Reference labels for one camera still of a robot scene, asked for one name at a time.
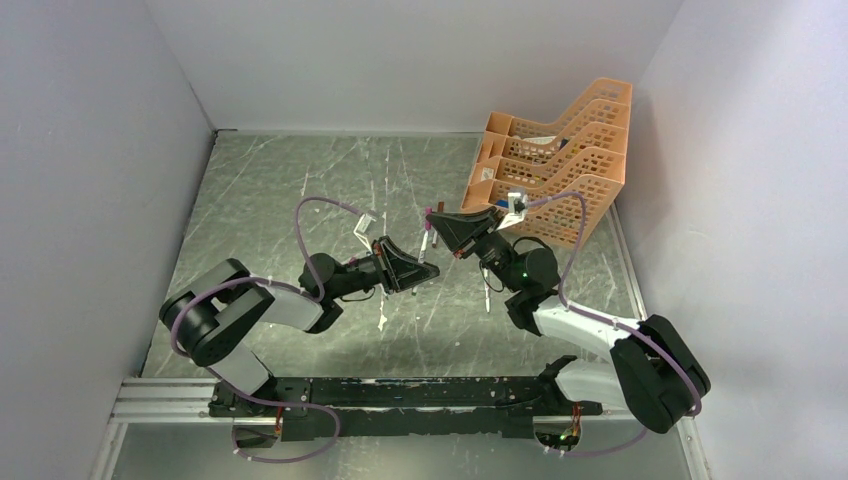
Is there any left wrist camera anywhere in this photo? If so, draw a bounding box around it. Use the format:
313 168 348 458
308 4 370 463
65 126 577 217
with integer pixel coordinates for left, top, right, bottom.
353 211 377 249

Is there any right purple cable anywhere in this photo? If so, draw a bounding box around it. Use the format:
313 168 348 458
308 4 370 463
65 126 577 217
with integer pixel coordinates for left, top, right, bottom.
525 190 705 460

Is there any orange plastic file rack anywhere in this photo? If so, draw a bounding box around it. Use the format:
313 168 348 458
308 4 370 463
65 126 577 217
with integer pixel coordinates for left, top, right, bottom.
460 78 633 247

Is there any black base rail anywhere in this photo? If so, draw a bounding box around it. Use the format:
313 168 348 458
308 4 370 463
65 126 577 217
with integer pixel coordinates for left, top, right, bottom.
208 376 602 441

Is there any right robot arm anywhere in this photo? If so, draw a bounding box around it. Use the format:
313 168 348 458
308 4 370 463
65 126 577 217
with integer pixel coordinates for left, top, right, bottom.
425 208 711 433

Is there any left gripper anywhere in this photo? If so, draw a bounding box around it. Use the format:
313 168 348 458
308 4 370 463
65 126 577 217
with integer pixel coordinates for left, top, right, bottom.
330 236 440 299

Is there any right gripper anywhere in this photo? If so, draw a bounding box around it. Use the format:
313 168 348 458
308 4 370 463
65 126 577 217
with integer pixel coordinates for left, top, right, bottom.
428 206 523 293

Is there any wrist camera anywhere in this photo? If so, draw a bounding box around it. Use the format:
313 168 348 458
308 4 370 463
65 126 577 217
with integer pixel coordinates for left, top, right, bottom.
496 188 529 230
353 211 377 249

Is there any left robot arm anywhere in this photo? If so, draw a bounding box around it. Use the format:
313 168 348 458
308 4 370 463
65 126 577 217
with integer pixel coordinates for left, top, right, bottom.
159 236 440 416

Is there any aluminium frame rail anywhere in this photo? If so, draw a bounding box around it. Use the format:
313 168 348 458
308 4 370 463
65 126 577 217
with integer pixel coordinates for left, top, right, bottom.
109 378 274 426

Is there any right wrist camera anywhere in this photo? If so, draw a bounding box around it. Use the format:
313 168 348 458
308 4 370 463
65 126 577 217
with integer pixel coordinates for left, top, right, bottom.
496 188 529 230

